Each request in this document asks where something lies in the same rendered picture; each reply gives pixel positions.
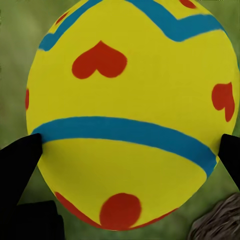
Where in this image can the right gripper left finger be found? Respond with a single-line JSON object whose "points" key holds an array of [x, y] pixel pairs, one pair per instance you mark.
{"points": [[17, 163]]}

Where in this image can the easter egg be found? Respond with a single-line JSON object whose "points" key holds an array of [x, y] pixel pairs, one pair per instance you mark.
{"points": [[131, 99]]}

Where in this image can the wicker basket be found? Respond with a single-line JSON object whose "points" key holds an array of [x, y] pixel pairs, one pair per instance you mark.
{"points": [[222, 223]]}

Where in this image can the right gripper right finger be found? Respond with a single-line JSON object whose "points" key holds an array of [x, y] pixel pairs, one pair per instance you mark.
{"points": [[229, 154]]}

